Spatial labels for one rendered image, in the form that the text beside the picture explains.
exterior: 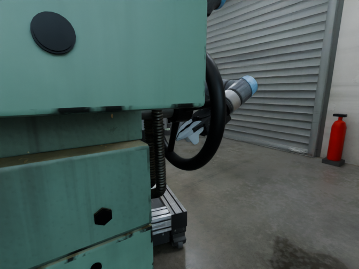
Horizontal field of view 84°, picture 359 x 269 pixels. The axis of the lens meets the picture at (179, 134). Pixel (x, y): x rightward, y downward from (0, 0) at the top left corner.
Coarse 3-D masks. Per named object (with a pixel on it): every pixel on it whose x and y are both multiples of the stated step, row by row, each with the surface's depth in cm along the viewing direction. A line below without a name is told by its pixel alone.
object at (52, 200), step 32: (0, 160) 15; (32, 160) 15; (64, 160) 16; (96, 160) 17; (128, 160) 18; (0, 192) 14; (32, 192) 15; (64, 192) 16; (96, 192) 17; (128, 192) 19; (0, 224) 14; (32, 224) 15; (64, 224) 16; (96, 224) 17; (128, 224) 20; (0, 256) 14; (32, 256) 15; (64, 256) 17
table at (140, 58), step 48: (0, 0) 6; (48, 0) 7; (96, 0) 8; (144, 0) 9; (192, 0) 10; (0, 48) 7; (48, 48) 7; (96, 48) 8; (144, 48) 9; (192, 48) 11; (0, 96) 7; (48, 96) 8; (96, 96) 8; (144, 96) 10; (192, 96) 11
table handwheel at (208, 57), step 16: (208, 64) 35; (208, 80) 35; (224, 96) 35; (144, 112) 40; (176, 112) 43; (192, 112) 45; (224, 112) 35; (176, 128) 48; (208, 144) 37; (176, 160) 48; (192, 160) 42; (208, 160) 39
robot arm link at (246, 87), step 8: (232, 80) 72; (240, 80) 70; (248, 80) 69; (232, 88) 67; (240, 88) 67; (248, 88) 68; (256, 88) 70; (240, 96) 66; (248, 96) 69; (240, 104) 68
